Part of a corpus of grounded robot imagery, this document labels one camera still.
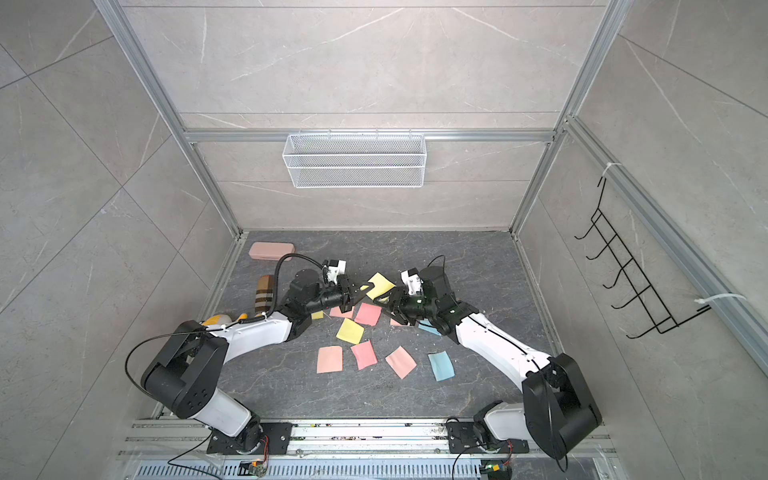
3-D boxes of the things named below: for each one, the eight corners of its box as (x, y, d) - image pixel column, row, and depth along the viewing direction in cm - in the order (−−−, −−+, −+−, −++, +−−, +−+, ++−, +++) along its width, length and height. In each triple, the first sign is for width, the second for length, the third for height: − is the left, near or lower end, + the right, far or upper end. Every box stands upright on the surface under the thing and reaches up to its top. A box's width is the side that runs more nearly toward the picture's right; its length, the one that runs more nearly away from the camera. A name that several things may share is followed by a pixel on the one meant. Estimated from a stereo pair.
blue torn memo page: (436, 382, 85) (437, 379, 83) (427, 357, 89) (428, 354, 87) (455, 376, 86) (456, 374, 84) (445, 352, 90) (446, 349, 88)
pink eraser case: (250, 260, 113) (247, 256, 111) (255, 246, 118) (253, 242, 116) (292, 260, 113) (290, 256, 111) (296, 246, 118) (294, 242, 116)
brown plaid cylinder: (258, 315, 98) (253, 309, 95) (261, 282, 107) (257, 276, 104) (274, 313, 99) (270, 306, 96) (276, 280, 108) (272, 274, 104)
